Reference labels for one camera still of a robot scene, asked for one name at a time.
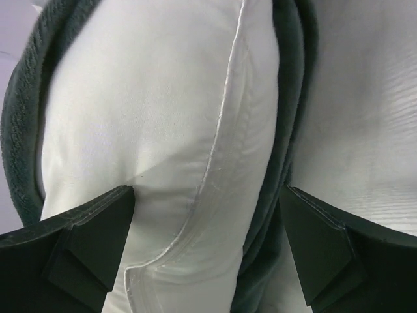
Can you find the zebra and grey pillowcase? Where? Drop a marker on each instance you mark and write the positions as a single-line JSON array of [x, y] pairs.
[[295, 24]]

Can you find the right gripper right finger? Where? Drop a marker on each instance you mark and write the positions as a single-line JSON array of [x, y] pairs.
[[346, 263]]

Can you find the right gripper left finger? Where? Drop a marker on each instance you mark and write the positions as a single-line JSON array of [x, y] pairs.
[[69, 262]]

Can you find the white pillow insert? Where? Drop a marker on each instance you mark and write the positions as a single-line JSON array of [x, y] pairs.
[[179, 100]]

